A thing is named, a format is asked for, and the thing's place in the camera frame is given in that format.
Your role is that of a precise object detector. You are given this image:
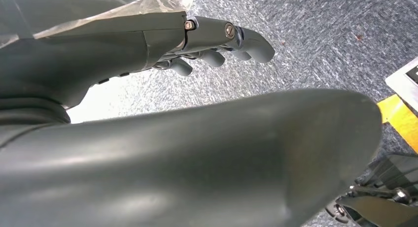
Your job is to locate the clear plastic film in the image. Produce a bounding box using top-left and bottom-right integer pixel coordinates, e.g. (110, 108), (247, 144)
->
(0, 0), (197, 49)

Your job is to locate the ribbed grey left arm sleeve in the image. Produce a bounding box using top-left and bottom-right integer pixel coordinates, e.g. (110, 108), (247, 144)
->
(0, 97), (71, 148)

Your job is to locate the white plate with black panel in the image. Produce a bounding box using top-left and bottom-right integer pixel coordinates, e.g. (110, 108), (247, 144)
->
(385, 57), (418, 112)

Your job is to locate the yellow strip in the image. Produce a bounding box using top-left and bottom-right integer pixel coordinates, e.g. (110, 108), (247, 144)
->
(377, 94), (418, 153)

